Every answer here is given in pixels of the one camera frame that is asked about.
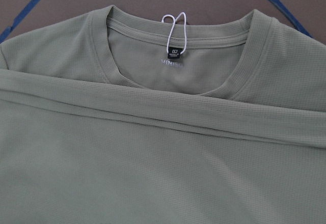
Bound olive green long-sleeve shirt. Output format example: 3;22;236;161
1;5;325;223

